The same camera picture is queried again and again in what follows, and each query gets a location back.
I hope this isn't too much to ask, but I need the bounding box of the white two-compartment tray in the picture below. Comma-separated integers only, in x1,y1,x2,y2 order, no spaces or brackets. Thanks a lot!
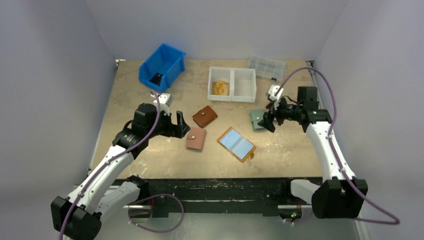
207,66,257,103

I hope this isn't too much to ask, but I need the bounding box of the green card holder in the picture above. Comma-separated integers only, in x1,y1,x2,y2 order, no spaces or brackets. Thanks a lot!
249,109,266,132

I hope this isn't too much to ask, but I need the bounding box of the orange card holder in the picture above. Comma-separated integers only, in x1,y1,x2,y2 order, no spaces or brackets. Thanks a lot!
216,126,258,164

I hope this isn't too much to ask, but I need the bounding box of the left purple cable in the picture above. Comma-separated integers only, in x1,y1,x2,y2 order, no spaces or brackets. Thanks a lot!
57,91,185,240

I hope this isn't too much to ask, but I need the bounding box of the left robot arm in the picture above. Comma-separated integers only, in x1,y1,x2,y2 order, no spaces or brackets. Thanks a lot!
50,103,190,240

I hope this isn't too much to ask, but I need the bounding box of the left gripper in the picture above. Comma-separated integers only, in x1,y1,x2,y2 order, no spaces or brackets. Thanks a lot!
145,108,189,139

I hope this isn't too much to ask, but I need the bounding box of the clear plastic organizer box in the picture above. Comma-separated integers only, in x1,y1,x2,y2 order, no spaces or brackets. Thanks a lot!
247,55,286,82

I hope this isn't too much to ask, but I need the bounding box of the blue plastic bin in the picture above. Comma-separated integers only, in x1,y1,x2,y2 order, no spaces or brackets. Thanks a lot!
138,43,186,93

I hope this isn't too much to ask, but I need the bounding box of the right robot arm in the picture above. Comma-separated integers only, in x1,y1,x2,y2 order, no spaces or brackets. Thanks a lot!
258,85,368,219

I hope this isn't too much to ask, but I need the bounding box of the gold VIP card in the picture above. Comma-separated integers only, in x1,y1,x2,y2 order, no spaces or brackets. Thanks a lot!
217,80,230,96

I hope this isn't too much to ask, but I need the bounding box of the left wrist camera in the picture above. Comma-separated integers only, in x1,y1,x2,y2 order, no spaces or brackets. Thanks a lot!
151,92,173,116

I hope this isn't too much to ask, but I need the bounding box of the black card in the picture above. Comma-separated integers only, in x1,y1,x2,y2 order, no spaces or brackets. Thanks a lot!
149,73,163,86

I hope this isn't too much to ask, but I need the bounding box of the pink card holder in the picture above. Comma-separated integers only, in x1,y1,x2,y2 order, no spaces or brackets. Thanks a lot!
186,127,207,152

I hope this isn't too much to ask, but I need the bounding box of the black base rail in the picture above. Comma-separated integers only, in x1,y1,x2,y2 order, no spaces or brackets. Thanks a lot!
125,177,312,219

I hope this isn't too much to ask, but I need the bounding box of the brown leather card holder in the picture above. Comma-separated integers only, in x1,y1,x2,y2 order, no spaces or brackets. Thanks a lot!
192,105,218,128

